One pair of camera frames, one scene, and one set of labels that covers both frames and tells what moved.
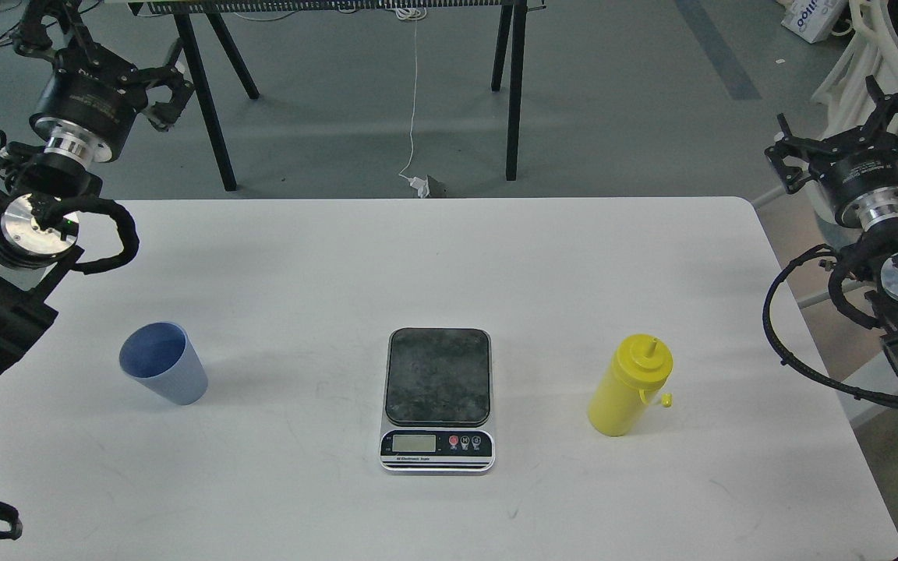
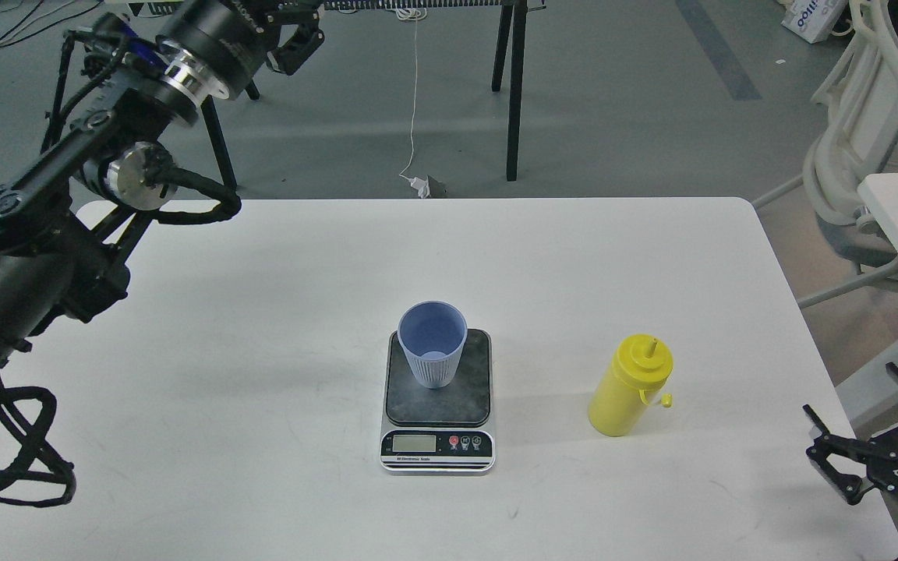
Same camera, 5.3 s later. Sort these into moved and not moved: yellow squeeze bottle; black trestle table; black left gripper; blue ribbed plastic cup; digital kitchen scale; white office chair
Moved: black left gripper; blue ribbed plastic cup
Not moved: black trestle table; yellow squeeze bottle; digital kitchen scale; white office chair
